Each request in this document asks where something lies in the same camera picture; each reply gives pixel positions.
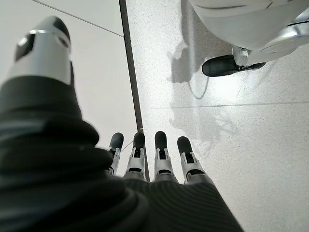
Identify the left robot hand dark palm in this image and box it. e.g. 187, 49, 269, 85
0, 15, 245, 232

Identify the white cabinet front panel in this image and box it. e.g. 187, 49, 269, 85
0, 0, 143, 178

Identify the dark cabinet plinth strip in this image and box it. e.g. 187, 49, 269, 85
119, 0, 151, 182

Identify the black robot foot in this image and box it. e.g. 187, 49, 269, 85
201, 54, 267, 77

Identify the thin grey floor cable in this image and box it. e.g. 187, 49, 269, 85
187, 72, 210, 100

